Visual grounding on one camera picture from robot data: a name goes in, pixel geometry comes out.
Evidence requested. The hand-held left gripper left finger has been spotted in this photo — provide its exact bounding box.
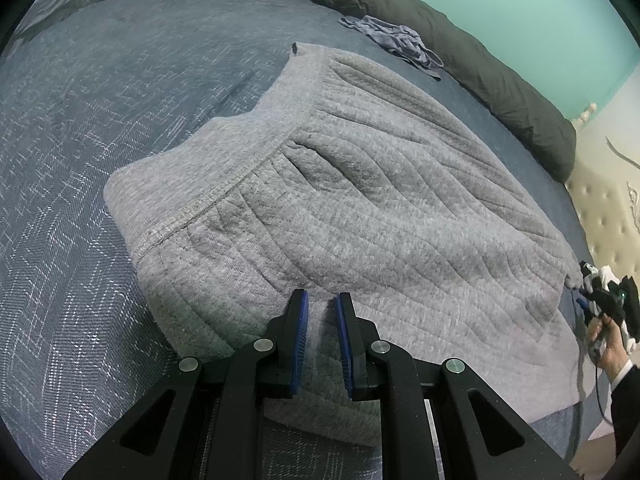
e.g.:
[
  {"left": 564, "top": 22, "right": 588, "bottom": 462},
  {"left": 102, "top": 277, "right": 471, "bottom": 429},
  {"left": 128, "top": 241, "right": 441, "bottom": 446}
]
[{"left": 62, "top": 288, "right": 311, "bottom": 480}]

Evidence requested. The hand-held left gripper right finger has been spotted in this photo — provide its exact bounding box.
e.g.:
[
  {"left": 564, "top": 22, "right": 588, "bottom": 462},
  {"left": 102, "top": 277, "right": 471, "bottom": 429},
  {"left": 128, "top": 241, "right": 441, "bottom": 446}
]
[{"left": 334, "top": 291, "right": 581, "bottom": 480}]

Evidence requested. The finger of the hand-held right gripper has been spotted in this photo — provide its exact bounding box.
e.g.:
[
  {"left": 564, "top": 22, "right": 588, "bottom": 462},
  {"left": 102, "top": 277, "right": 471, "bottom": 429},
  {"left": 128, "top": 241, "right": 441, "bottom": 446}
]
[{"left": 575, "top": 286, "right": 597, "bottom": 315}]

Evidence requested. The grey quilted sweatshirt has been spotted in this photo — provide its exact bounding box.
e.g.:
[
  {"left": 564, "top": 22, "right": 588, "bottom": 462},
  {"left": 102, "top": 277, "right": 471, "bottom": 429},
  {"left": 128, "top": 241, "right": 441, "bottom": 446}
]
[{"left": 103, "top": 41, "right": 588, "bottom": 448}]

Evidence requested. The person's right forearm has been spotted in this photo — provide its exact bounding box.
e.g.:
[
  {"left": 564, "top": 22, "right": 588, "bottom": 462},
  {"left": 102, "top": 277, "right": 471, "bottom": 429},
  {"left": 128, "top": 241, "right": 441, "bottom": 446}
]
[{"left": 607, "top": 360, "right": 640, "bottom": 461}]

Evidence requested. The person's right hand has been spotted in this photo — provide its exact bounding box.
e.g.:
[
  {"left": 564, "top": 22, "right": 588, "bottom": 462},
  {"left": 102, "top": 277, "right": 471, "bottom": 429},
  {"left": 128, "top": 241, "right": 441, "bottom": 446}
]
[{"left": 585, "top": 311, "right": 633, "bottom": 376}]

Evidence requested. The cream tufted headboard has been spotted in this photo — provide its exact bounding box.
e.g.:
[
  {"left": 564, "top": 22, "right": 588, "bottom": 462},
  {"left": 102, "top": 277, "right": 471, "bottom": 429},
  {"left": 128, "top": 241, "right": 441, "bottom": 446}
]
[{"left": 564, "top": 72, "right": 640, "bottom": 281}]

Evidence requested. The blue woven bed sheet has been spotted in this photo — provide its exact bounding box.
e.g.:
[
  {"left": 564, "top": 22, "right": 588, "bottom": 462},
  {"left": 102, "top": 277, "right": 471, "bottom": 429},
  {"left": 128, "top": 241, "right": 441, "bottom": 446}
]
[{"left": 0, "top": 0, "right": 601, "bottom": 480}]

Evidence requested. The dark olive duvet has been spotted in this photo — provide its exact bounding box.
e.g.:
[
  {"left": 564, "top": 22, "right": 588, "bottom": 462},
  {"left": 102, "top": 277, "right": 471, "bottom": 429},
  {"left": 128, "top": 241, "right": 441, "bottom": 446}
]
[{"left": 181, "top": 0, "right": 577, "bottom": 183}]

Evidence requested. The crumpled blue-grey underwear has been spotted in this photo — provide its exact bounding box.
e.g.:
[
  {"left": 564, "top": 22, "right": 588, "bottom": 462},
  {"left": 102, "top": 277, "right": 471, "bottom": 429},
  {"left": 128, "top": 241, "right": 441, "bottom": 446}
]
[{"left": 339, "top": 14, "right": 445, "bottom": 81}]

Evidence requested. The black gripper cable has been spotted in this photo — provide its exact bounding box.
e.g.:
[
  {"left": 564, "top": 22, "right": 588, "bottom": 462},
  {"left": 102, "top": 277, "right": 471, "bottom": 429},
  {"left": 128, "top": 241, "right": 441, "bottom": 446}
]
[{"left": 593, "top": 355, "right": 617, "bottom": 427}]

